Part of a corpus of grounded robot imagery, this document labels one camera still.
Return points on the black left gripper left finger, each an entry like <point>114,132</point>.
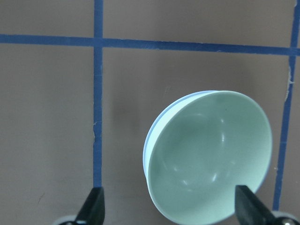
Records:
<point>91,213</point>

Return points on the green ceramic bowl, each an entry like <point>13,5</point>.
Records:
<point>198,208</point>

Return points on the blue ceramic bowl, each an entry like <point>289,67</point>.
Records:
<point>207,139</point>

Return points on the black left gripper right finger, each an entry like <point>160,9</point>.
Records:
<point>249,210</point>

